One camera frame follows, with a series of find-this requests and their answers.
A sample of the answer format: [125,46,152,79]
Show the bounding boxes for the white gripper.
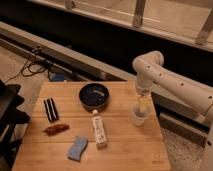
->
[135,85,151,114]

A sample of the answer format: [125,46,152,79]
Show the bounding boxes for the white ceramic cup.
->
[132,104,149,126]

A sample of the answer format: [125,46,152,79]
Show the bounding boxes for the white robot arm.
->
[132,51,213,171]

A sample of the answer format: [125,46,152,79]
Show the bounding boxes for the dark blue ceramic bowl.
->
[79,83,109,111]

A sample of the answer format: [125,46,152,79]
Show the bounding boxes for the wooden table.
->
[12,81,170,171]

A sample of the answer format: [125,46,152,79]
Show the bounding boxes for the blue sponge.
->
[67,136,88,162]

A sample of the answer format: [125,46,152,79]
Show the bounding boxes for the blue object on floor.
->
[50,74,65,82]

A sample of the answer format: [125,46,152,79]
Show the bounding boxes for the brown sausage toy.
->
[44,124,69,136]

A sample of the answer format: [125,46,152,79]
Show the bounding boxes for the black white striped object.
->
[44,98,59,123]

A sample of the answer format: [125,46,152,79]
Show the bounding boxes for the black chair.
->
[0,80,30,166]

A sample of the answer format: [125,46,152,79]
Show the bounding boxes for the black cables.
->
[3,46,54,84]

